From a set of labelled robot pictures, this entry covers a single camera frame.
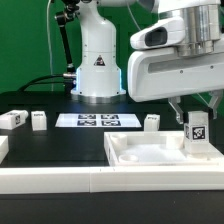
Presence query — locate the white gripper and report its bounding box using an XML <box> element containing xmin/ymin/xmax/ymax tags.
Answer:
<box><xmin>127</xmin><ymin>46</ymin><xmax>224</xmax><ymax>124</ymax></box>

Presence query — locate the white square table top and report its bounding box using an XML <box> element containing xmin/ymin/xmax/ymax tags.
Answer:
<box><xmin>104</xmin><ymin>131</ymin><xmax>224</xmax><ymax>166</ymax></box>

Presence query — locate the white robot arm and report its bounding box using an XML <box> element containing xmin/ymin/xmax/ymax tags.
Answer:
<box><xmin>72</xmin><ymin>0</ymin><xmax>224</xmax><ymax>123</ymax></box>

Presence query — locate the white sheet with markers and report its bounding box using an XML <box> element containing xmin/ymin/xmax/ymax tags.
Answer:
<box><xmin>56</xmin><ymin>113</ymin><xmax>141</xmax><ymax>128</ymax></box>

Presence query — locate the white U-shaped obstacle fence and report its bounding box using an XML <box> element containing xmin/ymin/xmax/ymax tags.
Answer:
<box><xmin>0</xmin><ymin>136</ymin><xmax>224</xmax><ymax>194</ymax></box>

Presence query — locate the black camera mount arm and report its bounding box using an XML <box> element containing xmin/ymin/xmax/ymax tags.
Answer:
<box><xmin>54</xmin><ymin>0</ymin><xmax>81</xmax><ymax>80</ymax></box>

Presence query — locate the black cable bundle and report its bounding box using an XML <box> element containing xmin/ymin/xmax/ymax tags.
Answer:
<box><xmin>18</xmin><ymin>73</ymin><xmax>76</xmax><ymax>93</ymax></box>

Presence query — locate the thin white cable left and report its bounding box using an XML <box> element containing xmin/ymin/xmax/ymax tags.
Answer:
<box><xmin>46</xmin><ymin>0</ymin><xmax>55</xmax><ymax>92</ymax></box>

